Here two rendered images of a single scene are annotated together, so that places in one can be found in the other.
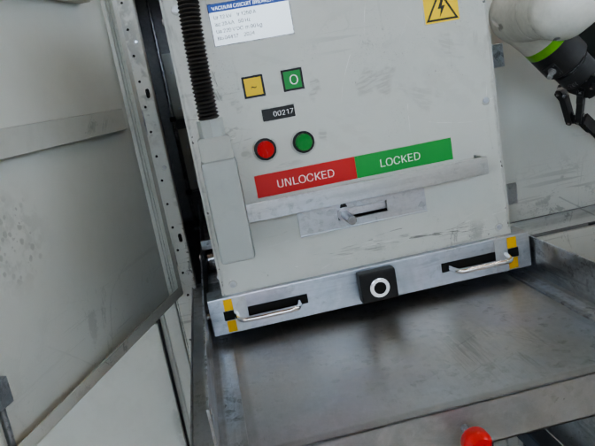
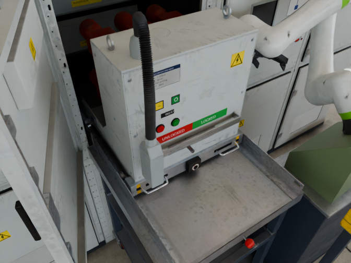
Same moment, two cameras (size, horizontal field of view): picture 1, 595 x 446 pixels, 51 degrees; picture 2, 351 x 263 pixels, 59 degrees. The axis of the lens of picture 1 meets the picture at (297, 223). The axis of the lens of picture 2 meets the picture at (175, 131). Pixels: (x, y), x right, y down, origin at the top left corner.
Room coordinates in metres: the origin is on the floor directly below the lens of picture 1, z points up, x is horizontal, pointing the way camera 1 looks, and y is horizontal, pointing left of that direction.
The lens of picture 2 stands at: (0.27, 0.32, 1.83)
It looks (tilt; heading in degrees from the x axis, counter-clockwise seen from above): 43 degrees down; 333
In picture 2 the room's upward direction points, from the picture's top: 1 degrees clockwise
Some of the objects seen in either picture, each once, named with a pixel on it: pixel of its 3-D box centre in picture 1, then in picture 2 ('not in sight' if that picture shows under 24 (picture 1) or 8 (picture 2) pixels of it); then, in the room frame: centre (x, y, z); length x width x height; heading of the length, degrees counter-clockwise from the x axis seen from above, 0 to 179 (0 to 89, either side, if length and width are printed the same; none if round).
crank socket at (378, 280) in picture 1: (377, 285); (194, 164); (0.95, -0.11, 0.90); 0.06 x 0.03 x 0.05; 97
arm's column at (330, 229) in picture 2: not in sight; (305, 212); (0.78, -0.74, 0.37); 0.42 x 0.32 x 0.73; 96
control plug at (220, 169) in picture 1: (225, 197); (151, 160); (0.88, 0.09, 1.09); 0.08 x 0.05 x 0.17; 7
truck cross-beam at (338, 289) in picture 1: (371, 279); (188, 158); (0.99, -0.10, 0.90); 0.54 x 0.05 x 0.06; 97
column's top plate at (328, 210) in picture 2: not in sight; (329, 167); (0.78, -0.74, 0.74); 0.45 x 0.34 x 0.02; 96
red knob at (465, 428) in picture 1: (473, 438); (247, 241); (0.62, -0.15, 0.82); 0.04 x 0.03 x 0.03; 7
